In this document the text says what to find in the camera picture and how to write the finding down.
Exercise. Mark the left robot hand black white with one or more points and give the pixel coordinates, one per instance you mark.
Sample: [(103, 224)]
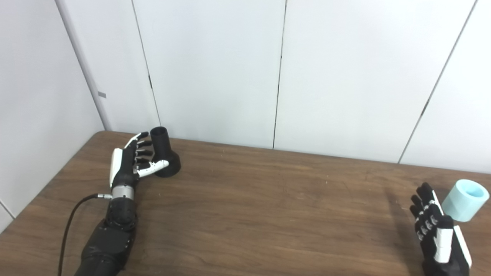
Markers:
[(122, 172)]

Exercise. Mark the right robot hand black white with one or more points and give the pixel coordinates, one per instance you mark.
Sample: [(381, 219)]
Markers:
[(445, 245)]

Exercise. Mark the black nozzle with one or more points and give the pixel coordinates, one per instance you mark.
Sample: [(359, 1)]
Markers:
[(163, 147)]

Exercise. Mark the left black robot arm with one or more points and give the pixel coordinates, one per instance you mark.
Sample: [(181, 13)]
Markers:
[(111, 241)]

